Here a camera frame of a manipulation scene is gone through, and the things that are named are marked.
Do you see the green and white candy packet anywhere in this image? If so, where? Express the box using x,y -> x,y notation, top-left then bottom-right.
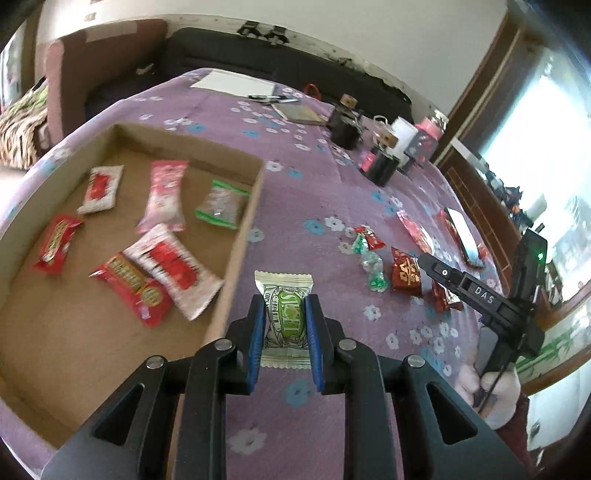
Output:
254,270 -> 315,370

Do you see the clear green-edged snack packet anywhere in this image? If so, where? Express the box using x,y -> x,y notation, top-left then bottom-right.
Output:
194,179 -> 251,230

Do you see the black pot with cork lid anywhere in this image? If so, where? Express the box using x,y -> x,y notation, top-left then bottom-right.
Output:
358,131 -> 402,188
327,93 -> 363,149

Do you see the wooden cabinet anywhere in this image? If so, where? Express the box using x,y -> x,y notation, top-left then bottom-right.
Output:
436,138 -> 591,324

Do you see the purple floral tablecloth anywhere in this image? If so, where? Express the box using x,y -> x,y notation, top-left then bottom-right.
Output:
0,67 -> 522,480

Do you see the person's right hand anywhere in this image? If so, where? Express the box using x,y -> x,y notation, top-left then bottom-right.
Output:
457,355 -> 523,431

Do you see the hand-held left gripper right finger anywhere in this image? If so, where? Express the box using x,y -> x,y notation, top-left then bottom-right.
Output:
302,293 -> 527,480

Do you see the white paper sheet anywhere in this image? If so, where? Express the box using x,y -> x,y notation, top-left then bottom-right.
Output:
190,69 -> 277,97

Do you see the red and yellow snack packet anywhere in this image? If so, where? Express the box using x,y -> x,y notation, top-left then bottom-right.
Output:
30,213 -> 85,275
89,251 -> 174,329

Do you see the printed blanket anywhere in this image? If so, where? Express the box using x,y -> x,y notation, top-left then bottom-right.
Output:
0,78 -> 51,169

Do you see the cardboard box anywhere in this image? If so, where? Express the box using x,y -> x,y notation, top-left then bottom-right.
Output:
0,122 -> 266,448

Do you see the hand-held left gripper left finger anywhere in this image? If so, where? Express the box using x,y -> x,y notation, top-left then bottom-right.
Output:
41,293 -> 269,480

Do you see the black sofa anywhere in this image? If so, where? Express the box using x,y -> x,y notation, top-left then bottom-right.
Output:
164,27 -> 414,123

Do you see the large white and red packet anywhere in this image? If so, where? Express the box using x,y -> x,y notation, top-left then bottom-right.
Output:
122,223 -> 225,322

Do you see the red packet with gold character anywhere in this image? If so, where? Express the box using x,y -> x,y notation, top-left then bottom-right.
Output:
390,246 -> 423,298

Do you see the white plastic jar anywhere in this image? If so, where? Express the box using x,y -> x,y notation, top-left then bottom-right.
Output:
390,117 -> 416,160

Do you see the red plastic wrapper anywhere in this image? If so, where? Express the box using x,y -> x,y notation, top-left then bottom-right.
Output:
396,210 -> 437,254

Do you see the small white and red packet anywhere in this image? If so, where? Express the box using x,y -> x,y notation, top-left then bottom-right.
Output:
76,164 -> 125,216

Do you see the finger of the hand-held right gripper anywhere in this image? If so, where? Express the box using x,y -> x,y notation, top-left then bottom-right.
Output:
418,254 -> 465,296

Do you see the red and green candy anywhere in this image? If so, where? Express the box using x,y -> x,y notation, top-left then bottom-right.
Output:
351,225 -> 387,254

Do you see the clear green candy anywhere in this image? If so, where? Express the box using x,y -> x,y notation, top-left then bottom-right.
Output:
359,251 -> 389,294

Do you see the person's right forearm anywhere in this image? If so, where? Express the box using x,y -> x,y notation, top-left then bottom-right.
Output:
494,392 -> 548,480

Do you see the black smartphone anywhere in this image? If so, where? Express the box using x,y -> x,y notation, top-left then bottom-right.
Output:
444,207 -> 485,268

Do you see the pile of dark tools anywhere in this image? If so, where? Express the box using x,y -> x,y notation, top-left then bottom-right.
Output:
489,171 -> 546,232

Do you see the brown notebook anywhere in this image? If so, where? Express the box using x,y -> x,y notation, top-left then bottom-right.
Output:
271,102 -> 329,126

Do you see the pink printed snack packet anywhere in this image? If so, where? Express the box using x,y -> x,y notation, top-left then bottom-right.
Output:
135,159 -> 190,234

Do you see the pink bottle with knitted sleeve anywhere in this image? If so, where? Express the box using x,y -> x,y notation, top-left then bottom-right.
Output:
414,113 -> 450,160

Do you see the brown armchair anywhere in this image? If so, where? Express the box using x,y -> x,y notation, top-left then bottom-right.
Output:
44,18 -> 169,144

